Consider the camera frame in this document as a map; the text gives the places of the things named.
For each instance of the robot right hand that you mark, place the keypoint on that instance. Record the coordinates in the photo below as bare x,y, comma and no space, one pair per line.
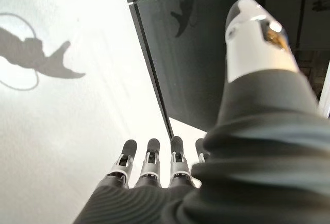
245,170

